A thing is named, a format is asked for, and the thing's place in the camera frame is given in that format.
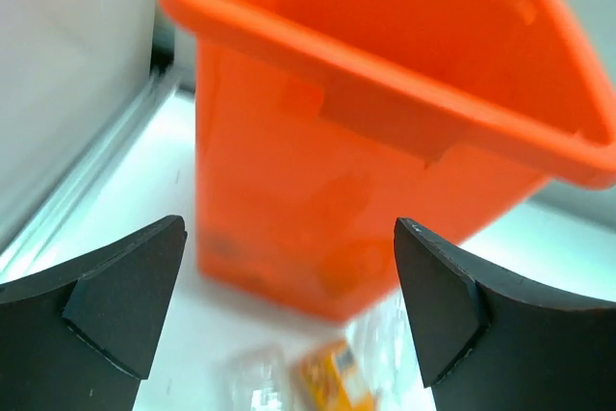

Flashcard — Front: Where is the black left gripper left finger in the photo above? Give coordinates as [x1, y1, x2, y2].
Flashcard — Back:
[1, 216, 188, 411]

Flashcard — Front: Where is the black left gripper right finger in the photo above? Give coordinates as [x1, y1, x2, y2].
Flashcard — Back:
[394, 218, 615, 411]

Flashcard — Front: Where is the orange juice bottle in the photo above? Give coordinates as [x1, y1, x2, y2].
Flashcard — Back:
[295, 339, 376, 411]

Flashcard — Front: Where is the clear bottle white label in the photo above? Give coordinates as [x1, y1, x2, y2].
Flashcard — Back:
[222, 344, 303, 411]

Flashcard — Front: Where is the orange plastic bin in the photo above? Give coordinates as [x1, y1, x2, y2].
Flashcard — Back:
[159, 0, 615, 321]

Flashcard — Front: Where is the aluminium frame rail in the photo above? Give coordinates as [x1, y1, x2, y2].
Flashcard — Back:
[1, 66, 181, 283]

